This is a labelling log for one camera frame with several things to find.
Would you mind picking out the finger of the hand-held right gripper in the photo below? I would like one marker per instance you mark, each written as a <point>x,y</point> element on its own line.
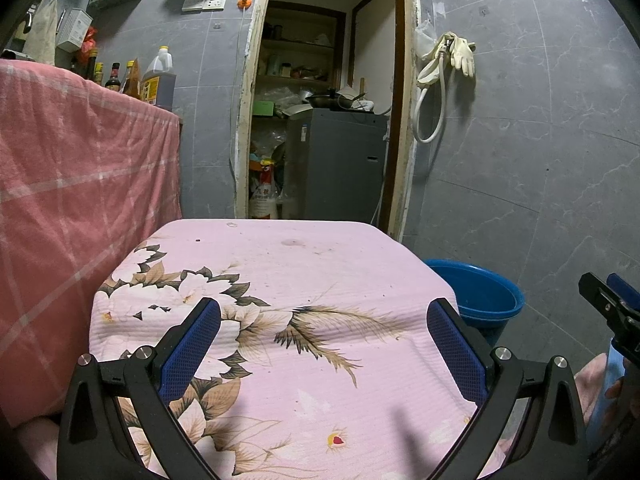
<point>602,302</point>
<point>625,290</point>

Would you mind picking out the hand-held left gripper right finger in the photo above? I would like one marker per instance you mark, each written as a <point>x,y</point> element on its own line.
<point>457,355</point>

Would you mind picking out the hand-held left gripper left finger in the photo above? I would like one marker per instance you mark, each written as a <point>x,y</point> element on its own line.
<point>192,350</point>

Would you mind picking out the blue plastic bucket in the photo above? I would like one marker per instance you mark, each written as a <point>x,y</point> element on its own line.
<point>480,290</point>

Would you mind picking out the person's right hand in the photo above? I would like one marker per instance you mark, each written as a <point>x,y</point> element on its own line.
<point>616,390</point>

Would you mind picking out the light blue cloth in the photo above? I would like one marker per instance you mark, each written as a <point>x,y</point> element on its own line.
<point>616,360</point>

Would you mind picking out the person's right leg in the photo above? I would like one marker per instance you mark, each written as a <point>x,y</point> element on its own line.
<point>592,385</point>

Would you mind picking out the person's leg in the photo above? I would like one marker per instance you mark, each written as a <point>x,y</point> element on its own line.
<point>592,385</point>
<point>35,442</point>

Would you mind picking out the pink floral cloth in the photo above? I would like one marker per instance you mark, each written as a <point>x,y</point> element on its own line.
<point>310,270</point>

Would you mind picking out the red bottle on floor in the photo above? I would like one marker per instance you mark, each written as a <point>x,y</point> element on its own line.
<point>262,195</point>

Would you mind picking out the person's left leg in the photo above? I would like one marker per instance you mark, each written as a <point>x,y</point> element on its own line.
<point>35,442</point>

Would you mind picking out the pink checked towel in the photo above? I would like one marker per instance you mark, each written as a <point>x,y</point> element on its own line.
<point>75,185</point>

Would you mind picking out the grey washing machine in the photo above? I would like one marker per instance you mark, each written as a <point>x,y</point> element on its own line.
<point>335,170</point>

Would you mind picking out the green box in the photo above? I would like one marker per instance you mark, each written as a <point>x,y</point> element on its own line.
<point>263,108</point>

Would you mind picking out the large cooking oil bottle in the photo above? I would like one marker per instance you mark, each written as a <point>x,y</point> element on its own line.
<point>157,85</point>

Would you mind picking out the brown pointed bottle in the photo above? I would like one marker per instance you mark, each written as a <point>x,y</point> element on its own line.
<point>131,79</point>

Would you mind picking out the black wok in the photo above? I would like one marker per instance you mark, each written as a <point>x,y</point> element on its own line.
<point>325,100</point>

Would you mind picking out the dark soy sauce bottle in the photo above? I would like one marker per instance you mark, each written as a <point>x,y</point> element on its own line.
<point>114,77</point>

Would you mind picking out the cream rubber gloves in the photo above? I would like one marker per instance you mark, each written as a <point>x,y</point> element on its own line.
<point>462,55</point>

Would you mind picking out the wooden shelf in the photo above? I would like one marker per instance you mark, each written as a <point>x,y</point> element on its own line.
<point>300,45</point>

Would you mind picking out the red plastic bag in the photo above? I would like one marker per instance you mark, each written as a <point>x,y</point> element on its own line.
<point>89,42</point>

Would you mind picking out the white cloth bag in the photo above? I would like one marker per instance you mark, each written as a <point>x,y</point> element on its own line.
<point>45,30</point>

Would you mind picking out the wooden door frame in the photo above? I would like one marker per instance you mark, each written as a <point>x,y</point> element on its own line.
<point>407,110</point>

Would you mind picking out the small clear bag on frame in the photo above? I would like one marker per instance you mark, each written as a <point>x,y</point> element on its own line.
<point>425,40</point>

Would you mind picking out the white wall socket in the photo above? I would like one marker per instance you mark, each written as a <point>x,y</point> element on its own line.
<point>204,3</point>

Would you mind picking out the orange wall hook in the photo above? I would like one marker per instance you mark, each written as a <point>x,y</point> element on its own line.
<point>244,2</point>

